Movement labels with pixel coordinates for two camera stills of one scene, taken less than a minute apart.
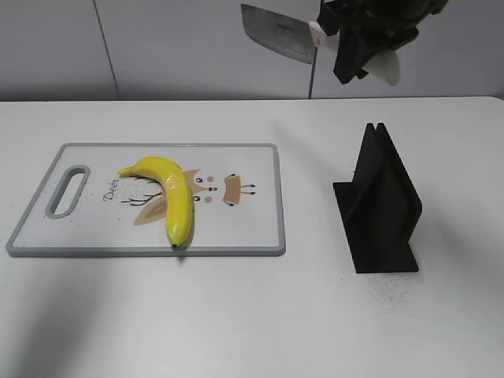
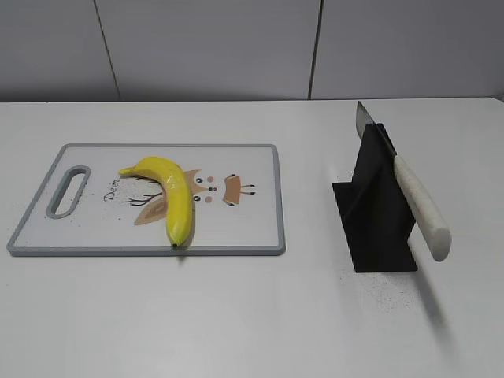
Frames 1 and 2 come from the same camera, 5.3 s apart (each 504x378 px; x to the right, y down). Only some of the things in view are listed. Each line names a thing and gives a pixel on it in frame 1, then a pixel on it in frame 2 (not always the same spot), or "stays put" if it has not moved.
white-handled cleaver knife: [285, 31] → [436, 232]
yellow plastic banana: [179, 199] stays put
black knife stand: [379, 208] stays put
